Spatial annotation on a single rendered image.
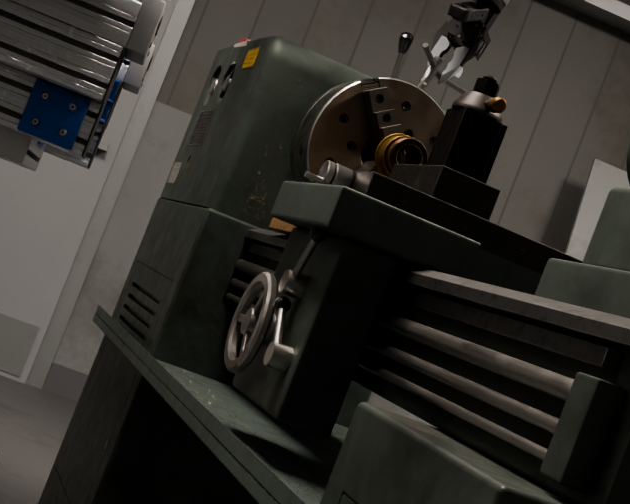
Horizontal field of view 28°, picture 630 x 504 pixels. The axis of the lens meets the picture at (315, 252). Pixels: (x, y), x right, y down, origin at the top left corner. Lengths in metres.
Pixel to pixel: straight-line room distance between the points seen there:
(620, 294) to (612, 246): 0.11
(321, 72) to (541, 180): 3.15
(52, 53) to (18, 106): 0.11
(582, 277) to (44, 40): 0.95
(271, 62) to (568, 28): 3.31
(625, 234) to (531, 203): 4.23
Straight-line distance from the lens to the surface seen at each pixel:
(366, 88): 2.49
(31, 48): 1.99
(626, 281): 1.35
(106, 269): 5.35
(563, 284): 1.46
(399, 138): 2.38
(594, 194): 5.49
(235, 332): 1.90
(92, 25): 1.99
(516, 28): 5.70
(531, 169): 5.67
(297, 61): 2.61
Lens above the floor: 0.78
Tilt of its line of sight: 2 degrees up
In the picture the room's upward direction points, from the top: 21 degrees clockwise
